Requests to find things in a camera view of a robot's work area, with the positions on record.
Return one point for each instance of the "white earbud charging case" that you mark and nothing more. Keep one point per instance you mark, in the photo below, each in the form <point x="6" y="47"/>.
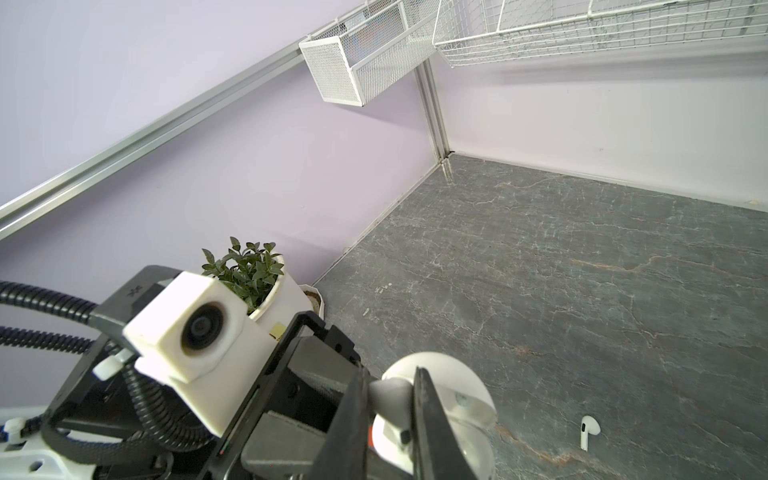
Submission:
<point x="465" y="399"/>

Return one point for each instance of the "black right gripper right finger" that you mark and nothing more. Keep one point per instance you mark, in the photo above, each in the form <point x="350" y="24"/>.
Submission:
<point x="436" y="453"/>

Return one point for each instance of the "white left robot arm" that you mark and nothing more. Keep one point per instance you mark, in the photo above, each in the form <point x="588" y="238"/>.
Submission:
<point x="24" y="453"/>

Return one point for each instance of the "white earbud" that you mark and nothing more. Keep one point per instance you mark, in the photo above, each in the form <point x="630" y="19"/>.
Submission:
<point x="589" y="427"/>
<point x="392" y="399"/>

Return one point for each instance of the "white wire wall shelf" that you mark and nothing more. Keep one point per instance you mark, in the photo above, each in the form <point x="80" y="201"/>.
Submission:
<point x="468" y="33"/>

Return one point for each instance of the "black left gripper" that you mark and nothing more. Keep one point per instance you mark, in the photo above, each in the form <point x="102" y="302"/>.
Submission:
<point x="129" y="425"/>

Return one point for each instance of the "white mesh box basket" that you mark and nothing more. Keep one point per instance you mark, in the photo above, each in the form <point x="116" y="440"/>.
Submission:
<point x="360" y="54"/>

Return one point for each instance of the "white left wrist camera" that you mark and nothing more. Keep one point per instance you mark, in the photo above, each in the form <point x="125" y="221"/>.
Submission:
<point x="195" y="337"/>

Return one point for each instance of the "potted green plant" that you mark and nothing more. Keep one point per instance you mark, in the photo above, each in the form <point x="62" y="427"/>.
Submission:
<point x="255" y="272"/>

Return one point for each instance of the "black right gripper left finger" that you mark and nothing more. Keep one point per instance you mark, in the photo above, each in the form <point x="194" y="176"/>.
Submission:
<point x="344" y="451"/>

